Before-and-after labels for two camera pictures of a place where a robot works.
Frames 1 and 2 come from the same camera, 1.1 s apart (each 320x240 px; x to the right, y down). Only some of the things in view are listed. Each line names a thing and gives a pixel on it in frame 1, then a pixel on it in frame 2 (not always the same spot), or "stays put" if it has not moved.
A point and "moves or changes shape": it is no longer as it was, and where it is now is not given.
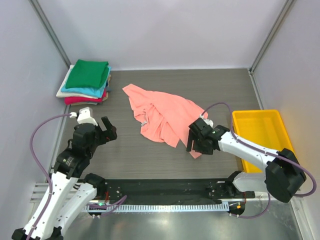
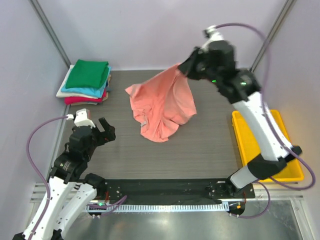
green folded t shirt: x=87 y=73 stays put
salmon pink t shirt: x=164 y=118 moves or changes shape
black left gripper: x=111 y=133 stays put
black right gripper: x=204 y=150 to x=188 y=67
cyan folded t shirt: x=96 y=92 stays put
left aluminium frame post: x=36 y=8 stays put
